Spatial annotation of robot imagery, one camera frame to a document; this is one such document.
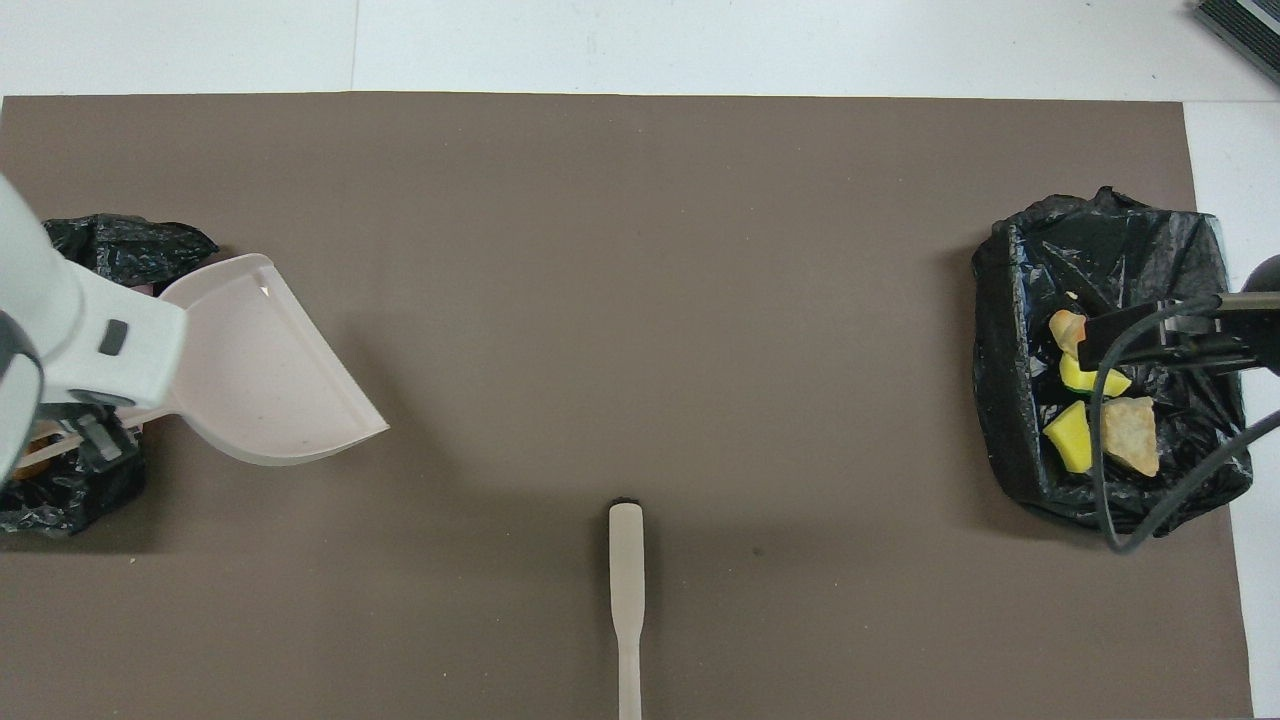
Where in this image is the dark ribbed device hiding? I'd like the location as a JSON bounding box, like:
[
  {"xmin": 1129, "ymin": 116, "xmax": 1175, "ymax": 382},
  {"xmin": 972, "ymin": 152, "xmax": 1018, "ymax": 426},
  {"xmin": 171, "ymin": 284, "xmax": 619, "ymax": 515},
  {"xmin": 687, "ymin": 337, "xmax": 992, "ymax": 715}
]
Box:
[{"xmin": 1193, "ymin": 0, "xmax": 1280, "ymax": 59}]

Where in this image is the pale rounded foam chunk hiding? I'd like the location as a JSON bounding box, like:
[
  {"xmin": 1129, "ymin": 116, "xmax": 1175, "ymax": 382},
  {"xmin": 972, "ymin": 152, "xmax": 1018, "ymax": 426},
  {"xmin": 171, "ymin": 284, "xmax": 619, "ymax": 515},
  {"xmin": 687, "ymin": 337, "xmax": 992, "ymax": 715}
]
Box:
[{"xmin": 1048, "ymin": 308, "xmax": 1091, "ymax": 361}]

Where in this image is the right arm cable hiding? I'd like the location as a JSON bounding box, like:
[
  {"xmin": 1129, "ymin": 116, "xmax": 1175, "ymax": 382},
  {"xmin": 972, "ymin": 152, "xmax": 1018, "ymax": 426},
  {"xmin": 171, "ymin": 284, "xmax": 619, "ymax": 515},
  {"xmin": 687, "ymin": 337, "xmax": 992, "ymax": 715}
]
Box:
[{"xmin": 1092, "ymin": 292, "xmax": 1280, "ymax": 555}]

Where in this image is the yellow wedge sponge piece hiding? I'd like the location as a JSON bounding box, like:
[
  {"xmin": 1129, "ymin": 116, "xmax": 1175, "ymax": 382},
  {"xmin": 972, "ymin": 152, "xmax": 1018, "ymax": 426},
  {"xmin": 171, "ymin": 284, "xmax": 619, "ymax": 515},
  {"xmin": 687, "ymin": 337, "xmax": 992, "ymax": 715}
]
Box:
[{"xmin": 1042, "ymin": 400, "xmax": 1101, "ymax": 475}]

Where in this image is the brown table mat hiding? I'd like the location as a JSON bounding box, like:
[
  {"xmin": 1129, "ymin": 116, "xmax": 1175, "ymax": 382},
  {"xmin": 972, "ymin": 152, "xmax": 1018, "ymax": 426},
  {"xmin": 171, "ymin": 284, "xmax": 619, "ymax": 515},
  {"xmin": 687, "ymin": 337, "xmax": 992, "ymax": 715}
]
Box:
[{"xmin": 0, "ymin": 92, "xmax": 1254, "ymax": 720}]

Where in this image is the black bag lined pink bin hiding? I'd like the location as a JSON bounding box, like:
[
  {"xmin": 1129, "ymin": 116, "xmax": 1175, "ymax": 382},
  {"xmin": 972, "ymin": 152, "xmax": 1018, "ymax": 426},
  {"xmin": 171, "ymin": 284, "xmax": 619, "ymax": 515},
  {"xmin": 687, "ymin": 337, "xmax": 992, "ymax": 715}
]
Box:
[{"xmin": 0, "ymin": 213, "xmax": 220, "ymax": 538}]

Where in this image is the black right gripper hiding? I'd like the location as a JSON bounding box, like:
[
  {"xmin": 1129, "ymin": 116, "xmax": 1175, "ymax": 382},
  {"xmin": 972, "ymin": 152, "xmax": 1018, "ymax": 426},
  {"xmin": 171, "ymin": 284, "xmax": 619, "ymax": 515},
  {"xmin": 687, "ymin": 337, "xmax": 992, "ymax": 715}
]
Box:
[{"xmin": 1075, "ymin": 254, "xmax": 1280, "ymax": 377}]

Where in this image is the beige plastic dustpan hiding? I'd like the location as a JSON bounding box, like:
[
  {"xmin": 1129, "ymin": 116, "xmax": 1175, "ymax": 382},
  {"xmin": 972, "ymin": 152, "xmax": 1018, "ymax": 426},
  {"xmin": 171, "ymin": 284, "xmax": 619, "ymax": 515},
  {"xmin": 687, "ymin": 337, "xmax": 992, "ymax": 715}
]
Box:
[{"xmin": 12, "ymin": 253, "xmax": 391, "ymax": 471}]

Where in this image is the yellow curved sponge piece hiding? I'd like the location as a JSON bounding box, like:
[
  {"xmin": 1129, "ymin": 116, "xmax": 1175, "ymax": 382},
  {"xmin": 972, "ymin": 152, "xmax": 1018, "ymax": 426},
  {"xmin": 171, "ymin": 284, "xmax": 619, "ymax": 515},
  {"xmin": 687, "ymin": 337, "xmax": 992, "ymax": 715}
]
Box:
[{"xmin": 1059, "ymin": 352, "xmax": 1134, "ymax": 398}]

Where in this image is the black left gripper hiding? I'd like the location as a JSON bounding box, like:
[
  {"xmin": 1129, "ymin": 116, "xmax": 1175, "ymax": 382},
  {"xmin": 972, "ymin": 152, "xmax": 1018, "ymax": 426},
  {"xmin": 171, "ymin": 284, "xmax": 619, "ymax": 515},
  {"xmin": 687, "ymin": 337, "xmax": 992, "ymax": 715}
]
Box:
[{"xmin": 40, "ymin": 390, "xmax": 142, "ymax": 473}]

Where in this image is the pale angular foam chunk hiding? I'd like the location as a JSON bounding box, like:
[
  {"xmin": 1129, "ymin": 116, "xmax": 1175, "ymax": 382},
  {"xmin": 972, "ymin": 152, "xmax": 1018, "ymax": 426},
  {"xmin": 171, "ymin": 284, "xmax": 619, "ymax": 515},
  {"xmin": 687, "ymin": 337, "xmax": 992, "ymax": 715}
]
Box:
[{"xmin": 1101, "ymin": 396, "xmax": 1162, "ymax": 477}]

